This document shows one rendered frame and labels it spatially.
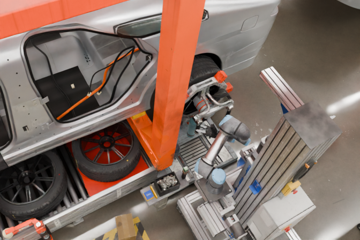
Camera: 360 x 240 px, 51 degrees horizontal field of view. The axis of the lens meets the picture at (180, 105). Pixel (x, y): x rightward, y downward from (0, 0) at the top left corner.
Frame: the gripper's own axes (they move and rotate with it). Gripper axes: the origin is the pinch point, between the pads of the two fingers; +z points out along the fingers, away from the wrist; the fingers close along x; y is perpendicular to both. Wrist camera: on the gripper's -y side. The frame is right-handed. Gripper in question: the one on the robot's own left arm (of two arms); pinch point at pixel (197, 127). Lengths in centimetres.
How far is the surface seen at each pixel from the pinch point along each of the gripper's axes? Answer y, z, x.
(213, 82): -29.0, -3.0, 32.1
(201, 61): -33, 12, 49
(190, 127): 14.9, 6.3, 7.9
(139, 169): 56, 45, -30
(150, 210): 83, 24, -58
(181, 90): -92, 17, -31
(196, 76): -34.2, 12.9, 29.3
